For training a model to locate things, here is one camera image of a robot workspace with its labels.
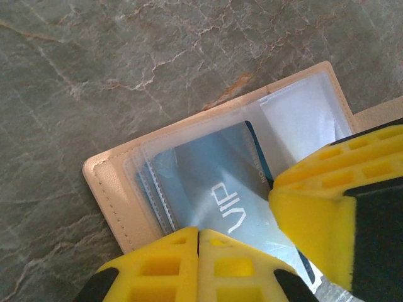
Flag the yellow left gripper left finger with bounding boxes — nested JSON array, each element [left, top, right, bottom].
[[75, 226, 200, 302]]

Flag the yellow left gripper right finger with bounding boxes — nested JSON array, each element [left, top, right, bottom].
[[197, 228, 319, 302]]

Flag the beige leather card holder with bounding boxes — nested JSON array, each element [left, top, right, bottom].
[[82, 60, 403, 302]]

